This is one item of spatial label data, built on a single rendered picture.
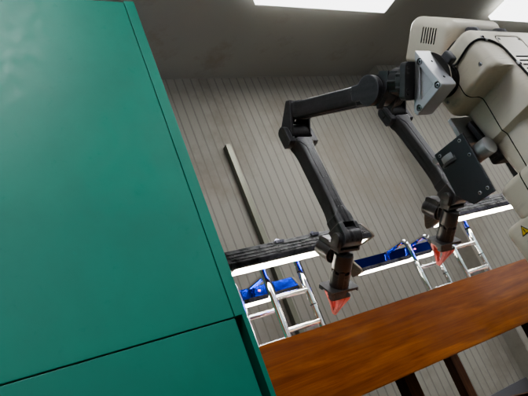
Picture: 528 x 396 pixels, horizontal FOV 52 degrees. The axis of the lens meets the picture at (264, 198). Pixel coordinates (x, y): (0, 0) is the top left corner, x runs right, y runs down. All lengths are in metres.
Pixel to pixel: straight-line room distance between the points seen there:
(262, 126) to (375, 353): 3.13
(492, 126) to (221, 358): 0.82
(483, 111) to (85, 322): 1.01
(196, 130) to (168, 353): 3.05
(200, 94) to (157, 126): 2.92
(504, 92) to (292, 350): 0.78
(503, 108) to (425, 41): 0.27
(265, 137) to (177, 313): 3.22
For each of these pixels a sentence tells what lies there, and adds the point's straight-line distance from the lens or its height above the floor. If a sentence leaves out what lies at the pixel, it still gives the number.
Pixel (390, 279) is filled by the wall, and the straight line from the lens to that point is 4.30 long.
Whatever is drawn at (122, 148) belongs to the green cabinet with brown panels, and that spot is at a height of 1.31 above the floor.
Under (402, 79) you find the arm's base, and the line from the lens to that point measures 1.30.
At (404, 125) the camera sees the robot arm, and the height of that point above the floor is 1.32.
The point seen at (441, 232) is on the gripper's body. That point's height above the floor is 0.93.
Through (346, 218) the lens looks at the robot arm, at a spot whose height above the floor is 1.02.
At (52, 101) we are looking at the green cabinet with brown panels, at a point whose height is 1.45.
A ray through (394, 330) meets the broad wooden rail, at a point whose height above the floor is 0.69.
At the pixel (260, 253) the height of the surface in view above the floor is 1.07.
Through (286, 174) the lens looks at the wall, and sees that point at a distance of 4.21.
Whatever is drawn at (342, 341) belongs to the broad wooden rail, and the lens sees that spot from 1.41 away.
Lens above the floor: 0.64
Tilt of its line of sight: 20 degrees up
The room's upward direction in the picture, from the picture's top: 22 degrees counter-clockwise
